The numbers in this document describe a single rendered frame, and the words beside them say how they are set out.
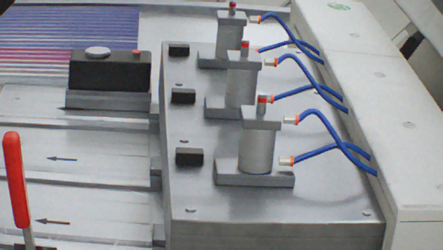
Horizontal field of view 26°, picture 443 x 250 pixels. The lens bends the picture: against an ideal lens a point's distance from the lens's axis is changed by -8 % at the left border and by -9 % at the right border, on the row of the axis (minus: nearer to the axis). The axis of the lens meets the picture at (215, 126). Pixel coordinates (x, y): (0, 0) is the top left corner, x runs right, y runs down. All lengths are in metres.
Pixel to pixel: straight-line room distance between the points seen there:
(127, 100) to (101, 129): 0.05
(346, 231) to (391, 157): 0.07
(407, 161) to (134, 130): 0.29
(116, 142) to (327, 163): 0.22
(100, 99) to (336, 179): 0.30
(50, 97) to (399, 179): 0.41
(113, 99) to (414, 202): 0.38
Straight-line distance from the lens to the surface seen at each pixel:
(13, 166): 0.58
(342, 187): 0.65
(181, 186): 0.63
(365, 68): 0.83
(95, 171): 0.78
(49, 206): 0.73
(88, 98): 0.90
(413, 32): 1.07
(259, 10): 1.22
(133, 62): 0.89
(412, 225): 0.60
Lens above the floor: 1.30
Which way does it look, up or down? 12 degrees down
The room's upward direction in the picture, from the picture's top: 49 degrees clockwise
